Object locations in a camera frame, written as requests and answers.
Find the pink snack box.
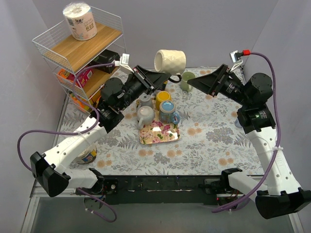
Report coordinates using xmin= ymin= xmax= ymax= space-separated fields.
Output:
xmin=75 ymin=69 xmax=93 ymax=88

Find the black box on shelf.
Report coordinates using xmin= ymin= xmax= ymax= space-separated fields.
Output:
xmin=89 ymin=50 xmax=120 ymax=74

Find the light green ceramic mug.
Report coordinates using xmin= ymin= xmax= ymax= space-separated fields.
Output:
xmin=180 ymin=71 xmax=196 ymax=92

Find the yellow mug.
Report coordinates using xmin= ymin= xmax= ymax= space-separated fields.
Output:
xmin=155 ymin=91 xmax=172 ymax=110

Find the floral serving tray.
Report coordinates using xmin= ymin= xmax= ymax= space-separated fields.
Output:
xmin=139 ymin=118 xmax=180 ymax=145

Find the colourful sponge stack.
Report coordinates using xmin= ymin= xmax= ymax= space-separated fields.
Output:
xmin=69 ymin=93 xmax=92 ymax=112

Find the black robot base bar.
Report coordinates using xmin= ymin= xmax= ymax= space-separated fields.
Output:
xmin=75 ymin=173 xmax=240 ymax=206

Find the grey mug behind tray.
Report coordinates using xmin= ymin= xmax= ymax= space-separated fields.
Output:
xmin=137 ymin=93 xmax=153 ymax=109

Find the blue glazed mug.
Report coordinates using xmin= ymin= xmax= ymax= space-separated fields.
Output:
xmin=159 ymin=100 xmax=180 ymax=125

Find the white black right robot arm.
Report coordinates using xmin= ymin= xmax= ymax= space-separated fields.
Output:
xmin=188 ymin=65 xmax=311 ymax=219

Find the wrapped toilet paper roll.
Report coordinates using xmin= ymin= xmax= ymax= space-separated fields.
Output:
xmin=63 ymin=2 xmax=98 ymax=41

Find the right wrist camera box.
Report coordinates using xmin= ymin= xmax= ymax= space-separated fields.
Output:
xmin=230 ymin=50 xmax=251 ymax=72

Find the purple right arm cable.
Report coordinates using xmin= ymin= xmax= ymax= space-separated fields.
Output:
xmin=211 ymin=52 xmax=282 ymax=214

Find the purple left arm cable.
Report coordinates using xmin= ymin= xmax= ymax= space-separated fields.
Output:
xmin=17 ymin=62 xmax=121 ymax=223

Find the cream mug with black handle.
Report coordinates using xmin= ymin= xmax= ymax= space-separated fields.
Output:
xmin=154 ymin=50 xmax=187 ymax=83

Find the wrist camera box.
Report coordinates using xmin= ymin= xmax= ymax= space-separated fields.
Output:
xmin=230 ymin=50 xmax=251 ymax=72
xmin=114 ymin=53 xmax=134 ymax=74

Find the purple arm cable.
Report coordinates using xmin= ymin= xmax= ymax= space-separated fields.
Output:
xmin=17 ymin=62 xmax=121 ymax=223
xmin=211 ymin=52 xmax=282 ymax=214

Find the white wire shelf rack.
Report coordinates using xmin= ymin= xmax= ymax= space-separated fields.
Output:
xmin=32 ymin=7 xmax=127 ymax=104

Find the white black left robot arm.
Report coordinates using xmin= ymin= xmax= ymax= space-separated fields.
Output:
xmin=30 ymin=66 xmax=170 ymax=197

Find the orange snack bag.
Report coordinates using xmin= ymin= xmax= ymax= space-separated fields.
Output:
xmin=56 ymin=68 xmax=74 ymax=83

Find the white grey mug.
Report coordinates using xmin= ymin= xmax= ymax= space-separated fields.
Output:
xmin=137 ymin=106 xmax=155 ymax=130

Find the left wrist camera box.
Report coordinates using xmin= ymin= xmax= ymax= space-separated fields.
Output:
xmin=114 ymin=53 xmax=134 ymax=74

